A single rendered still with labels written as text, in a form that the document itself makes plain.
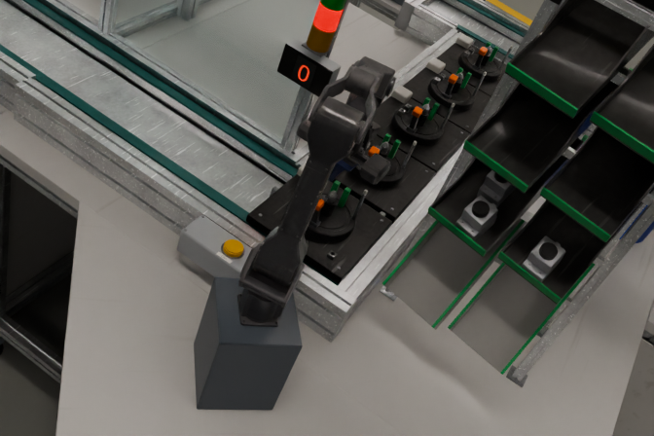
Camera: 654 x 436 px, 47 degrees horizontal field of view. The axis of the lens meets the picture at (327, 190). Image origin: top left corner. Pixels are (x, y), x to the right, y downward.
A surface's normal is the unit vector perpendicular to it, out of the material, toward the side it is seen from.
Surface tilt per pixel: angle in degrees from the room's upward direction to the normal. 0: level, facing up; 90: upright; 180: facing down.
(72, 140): 90
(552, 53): 25
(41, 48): 0
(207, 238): 0
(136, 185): 90
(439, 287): 45
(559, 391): 0
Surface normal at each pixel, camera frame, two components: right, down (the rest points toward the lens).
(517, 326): -0.23, -0.26
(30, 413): 0.29, -0.72
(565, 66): 0.00, -0.50
